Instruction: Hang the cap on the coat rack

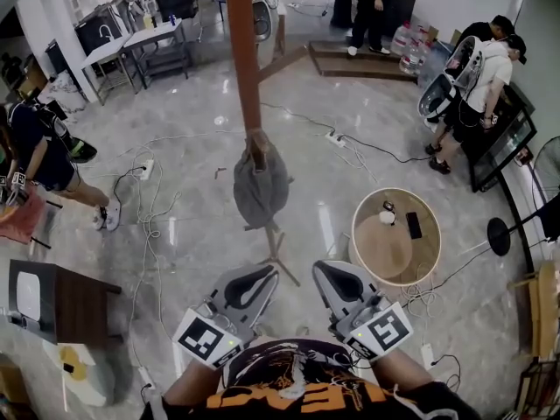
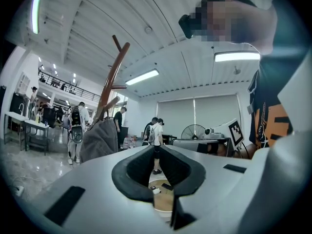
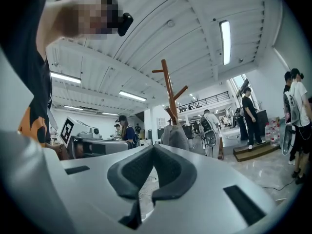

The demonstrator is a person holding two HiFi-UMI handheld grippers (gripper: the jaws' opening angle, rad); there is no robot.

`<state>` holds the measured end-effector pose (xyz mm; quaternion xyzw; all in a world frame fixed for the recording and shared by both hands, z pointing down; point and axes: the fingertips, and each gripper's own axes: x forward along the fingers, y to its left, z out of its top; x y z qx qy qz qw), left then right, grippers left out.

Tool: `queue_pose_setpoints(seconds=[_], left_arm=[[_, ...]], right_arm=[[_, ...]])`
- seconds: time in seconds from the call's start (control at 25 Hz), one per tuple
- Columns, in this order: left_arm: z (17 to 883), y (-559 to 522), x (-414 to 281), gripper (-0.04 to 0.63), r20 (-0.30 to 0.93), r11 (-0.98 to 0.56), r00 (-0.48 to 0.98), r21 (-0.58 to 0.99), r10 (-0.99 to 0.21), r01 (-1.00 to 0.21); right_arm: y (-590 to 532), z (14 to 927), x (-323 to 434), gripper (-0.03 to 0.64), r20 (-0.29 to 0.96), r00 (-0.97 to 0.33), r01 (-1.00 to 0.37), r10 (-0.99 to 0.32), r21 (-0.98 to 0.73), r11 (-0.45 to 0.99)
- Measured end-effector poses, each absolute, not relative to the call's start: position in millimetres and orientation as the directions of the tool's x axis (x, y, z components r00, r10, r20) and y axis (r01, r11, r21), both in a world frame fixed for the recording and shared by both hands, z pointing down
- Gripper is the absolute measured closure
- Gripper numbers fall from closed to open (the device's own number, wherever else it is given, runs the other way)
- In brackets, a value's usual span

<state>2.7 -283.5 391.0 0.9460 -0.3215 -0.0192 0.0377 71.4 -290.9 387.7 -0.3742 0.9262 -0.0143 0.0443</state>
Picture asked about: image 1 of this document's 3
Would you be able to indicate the dark wooden cabinet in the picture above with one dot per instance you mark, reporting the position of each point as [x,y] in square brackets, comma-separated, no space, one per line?
[74,304]

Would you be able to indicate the black smartphone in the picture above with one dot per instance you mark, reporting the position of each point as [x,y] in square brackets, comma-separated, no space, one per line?
[414,226]

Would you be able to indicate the black glass cabinet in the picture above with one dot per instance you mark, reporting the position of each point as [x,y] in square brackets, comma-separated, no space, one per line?
[503,147]

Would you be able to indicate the white power strip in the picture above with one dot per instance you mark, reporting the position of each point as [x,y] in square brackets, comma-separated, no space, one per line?
[334,139]
[147,170]
[428,356]
[146,376]

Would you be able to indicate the grey cap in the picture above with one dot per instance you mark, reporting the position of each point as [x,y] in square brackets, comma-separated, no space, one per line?
[259,191]

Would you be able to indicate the white flat device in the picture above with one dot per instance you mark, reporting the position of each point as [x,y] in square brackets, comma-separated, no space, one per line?
[28,296]

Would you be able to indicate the low wooden platform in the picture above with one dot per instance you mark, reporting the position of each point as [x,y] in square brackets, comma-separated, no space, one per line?
[350,61]

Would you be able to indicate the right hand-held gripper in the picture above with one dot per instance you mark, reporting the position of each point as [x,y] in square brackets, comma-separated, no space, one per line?
[380,331]

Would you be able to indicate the clear water jug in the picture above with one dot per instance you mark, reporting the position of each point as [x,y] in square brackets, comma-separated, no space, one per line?
[413,57]
[401,39]

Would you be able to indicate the white egg-shaped shell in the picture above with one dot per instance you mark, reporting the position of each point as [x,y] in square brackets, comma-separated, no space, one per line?
[455,77]
[264,11]

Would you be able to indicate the person's left forearm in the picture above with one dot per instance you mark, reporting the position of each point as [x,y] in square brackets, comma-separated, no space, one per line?
[194,381]

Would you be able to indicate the small white round object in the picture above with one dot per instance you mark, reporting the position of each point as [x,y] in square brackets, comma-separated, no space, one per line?
[387,218]

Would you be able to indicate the white metal-frame table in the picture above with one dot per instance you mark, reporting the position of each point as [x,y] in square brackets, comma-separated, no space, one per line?
[105,53]
[155,35]

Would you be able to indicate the black monitor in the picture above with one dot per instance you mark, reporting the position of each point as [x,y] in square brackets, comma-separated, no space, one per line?
[98,31]

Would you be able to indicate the small black object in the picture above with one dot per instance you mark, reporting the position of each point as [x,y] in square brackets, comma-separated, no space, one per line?
[389,205]

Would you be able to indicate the brown wooden coat rack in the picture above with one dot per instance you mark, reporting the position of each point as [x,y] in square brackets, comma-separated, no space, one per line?
[242,59]

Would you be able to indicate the white box with yellow patch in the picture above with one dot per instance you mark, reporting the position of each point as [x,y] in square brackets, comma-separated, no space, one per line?
[83,374]

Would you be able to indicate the person's right forearm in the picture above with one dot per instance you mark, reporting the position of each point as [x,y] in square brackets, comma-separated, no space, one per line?
[400,368]

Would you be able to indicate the black shirt with orange print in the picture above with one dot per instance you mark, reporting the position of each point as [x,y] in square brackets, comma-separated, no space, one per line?
[306,383]

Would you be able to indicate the round wooden side table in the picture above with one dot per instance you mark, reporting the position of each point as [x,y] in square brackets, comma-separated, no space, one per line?
[385,252]

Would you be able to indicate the black standing fan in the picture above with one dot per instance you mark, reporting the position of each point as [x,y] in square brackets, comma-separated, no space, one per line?
[499,235]

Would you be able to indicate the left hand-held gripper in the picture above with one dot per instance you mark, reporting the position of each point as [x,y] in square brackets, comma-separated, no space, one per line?
[205,335]

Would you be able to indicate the red cloth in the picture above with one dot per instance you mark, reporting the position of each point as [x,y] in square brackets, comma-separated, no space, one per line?
[19,221]

